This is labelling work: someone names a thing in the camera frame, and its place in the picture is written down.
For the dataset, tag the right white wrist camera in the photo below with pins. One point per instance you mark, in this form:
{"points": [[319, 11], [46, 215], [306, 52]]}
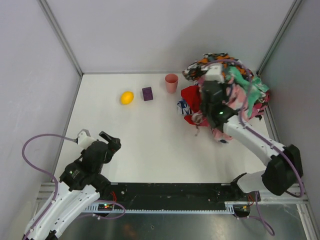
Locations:
{"points": [[213, 72]]}

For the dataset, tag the yellow lemon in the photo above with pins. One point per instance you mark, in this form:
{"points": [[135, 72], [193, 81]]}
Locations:
{"points": [[127, 97]]}

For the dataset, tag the aluminium frame post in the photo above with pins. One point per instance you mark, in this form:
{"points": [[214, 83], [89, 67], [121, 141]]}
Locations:
{"points": [[294, 8], [52, 20]]}

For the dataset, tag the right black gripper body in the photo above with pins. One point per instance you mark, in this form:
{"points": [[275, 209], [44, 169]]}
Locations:
{"points": [[208, 88]]}

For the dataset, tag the red cloth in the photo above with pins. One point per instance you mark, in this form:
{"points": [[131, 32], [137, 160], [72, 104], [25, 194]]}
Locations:
{"points": [[193, 97]]}

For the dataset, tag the left aluminium frame post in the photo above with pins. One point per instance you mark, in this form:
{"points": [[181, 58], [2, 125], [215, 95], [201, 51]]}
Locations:
{"points": [[52, 20]]}

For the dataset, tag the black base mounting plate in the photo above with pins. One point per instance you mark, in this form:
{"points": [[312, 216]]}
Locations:
{"points": [[176, 196]]}

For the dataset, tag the blue white patterned cloth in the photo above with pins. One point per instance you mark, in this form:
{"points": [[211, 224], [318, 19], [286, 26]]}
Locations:
{"points": [[183, 108]]}

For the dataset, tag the orange black camouflage cloth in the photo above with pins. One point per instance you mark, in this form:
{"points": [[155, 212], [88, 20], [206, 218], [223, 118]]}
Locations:
{"points": [[197, 69]]}

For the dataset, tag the grey cable duct rail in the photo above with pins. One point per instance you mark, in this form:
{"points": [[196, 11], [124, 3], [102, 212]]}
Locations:
{"points": [[105, 208]]}

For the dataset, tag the mint green cloth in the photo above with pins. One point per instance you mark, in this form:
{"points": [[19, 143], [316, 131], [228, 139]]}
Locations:
{"points": [[254, 89]]}

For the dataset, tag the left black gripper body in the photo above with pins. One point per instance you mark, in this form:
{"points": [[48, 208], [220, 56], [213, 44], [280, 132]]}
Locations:
{"points": [[109, 148]]}

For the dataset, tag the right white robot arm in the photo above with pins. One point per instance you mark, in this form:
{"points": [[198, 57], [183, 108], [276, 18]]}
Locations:
{"points": [[283, 166]]}

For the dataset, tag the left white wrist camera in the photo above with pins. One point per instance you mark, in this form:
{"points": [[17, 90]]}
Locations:
{"points": [[84, 139]]}

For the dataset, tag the light pink camouflage cloth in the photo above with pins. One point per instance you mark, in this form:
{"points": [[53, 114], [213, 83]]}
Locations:
{"points": [[235, 99]]}

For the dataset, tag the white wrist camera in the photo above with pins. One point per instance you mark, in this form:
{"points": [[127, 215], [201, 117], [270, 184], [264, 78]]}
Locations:
{"points": [[84, 139], [213, 72]]}

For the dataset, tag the purple cube block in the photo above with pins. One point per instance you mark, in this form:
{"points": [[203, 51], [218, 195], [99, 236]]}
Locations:
{"points": [[147, 94]]}

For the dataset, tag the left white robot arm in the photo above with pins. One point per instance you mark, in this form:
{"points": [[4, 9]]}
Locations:
{"points": [[80, 185]]}

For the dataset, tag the right aluminium frame post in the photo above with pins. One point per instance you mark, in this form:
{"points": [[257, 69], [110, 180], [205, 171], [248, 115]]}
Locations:
{"points": [[294, 8]]}

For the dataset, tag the pink plastic cup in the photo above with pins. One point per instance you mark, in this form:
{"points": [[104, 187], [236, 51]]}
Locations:
{"points": [[171, 82]]}

